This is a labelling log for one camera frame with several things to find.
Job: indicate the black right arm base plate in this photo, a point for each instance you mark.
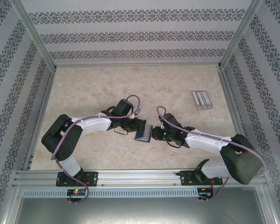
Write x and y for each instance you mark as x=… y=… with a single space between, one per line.
x=189 y=179

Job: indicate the aluminium table side rail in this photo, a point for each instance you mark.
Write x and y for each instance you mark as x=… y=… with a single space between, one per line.
x=41 y=116
x=228 y=93

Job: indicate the grey metal shelf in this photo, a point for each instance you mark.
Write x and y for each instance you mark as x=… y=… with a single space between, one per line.
x=140 y=212

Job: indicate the aluminium frame post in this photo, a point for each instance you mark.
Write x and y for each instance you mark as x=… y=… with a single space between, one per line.
x=240 y=35
x=35 y=35
x=269 y=203
x=11 y=203

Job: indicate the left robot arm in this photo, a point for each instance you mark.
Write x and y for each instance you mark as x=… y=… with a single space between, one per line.
x=71 y=164

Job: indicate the clear acrylic tiered card stand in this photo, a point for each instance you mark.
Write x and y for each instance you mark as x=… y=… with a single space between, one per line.
x=201 y=99

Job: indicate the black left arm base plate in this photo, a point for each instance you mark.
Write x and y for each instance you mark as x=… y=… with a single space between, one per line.
x=91 y=178

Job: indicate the aluminium mounting rail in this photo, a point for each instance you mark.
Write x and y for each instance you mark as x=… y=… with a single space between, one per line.
x=135 y=178

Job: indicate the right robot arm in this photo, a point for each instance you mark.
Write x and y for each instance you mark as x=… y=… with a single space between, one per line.
x=242 y=163

